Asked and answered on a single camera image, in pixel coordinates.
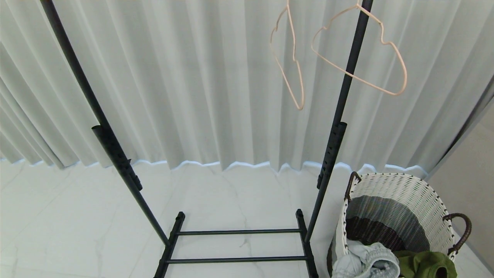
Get white curtain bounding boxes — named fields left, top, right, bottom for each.
left=0, top=0, right=494, bottom=179

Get green long-sleeved shirt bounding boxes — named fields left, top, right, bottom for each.
left=393, top=250, right=458, bottom=278

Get pink clothes hanger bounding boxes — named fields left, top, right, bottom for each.
left=270, top=0, right=305, bottom=111
left=311, top=0, right=408, bottom=97

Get pale grey shorts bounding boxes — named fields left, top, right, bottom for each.
left=332, top=240, right=401, bottom=278

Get black clothes rack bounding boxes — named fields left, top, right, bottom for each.
left=40, top=0, right=374, bottom=278

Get white laundry basket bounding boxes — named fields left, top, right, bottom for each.
left=327, top=171, right=472, bottom=278

